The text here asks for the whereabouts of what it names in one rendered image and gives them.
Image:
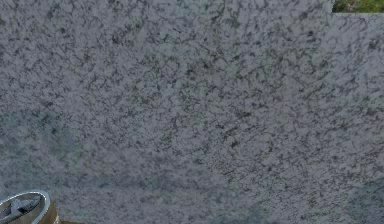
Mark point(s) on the window with green view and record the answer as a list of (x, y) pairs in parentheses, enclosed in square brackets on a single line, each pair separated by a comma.
[(358, 5)]

